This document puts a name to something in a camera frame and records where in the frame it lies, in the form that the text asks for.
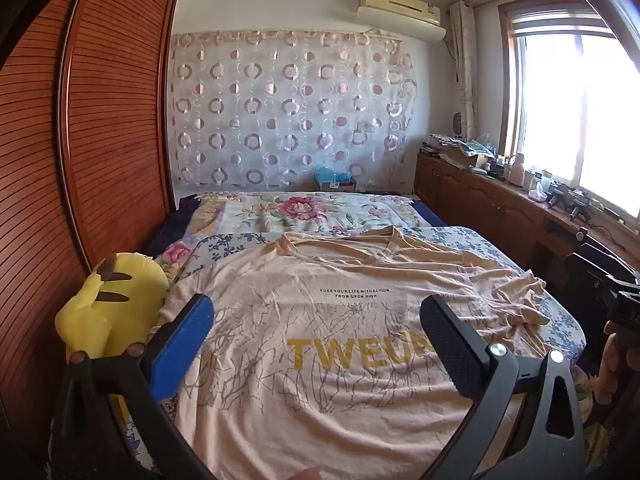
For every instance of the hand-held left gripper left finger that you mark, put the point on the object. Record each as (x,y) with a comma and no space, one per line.
(180,347)

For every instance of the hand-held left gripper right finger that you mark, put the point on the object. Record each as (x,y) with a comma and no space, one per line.
(450,345)

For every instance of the beige printed T-shirt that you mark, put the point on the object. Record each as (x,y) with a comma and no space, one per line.
(350,320)

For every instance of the person's right hand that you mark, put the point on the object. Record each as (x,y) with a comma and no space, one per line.
(609,329)

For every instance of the yellow plush toy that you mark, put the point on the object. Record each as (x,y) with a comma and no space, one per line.
(125,300)

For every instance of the bed with floral sheets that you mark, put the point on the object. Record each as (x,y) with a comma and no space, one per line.
(465,242)

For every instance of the dark blue bed cover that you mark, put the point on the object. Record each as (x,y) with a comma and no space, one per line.
(175,220)

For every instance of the long wooden cabinet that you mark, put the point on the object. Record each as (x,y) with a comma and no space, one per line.
(475,200)

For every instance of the white tissue pack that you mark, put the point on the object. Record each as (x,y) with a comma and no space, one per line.
(538,192)

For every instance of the white bottle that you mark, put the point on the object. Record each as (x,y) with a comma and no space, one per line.
(517,167)

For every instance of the floral blanket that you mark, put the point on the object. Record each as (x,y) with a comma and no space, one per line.
(300,210)

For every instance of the open cardboard box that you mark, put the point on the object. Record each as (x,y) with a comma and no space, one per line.
(470,152)

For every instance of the blue bag on box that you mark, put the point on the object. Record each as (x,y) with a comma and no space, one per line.
(332,177)

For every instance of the wooden framed window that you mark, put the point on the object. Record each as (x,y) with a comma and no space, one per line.
(565,100)

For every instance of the wooden slatted wardrobe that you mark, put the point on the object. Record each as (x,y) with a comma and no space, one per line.
(100,135)

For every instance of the sheer circle-pattern curtain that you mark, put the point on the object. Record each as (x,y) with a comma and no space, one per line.
(290,110)

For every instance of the small white wall device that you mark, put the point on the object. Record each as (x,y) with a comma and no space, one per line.
(457,125)

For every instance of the wall air conditioner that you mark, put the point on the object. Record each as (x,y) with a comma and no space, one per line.
(400,7)

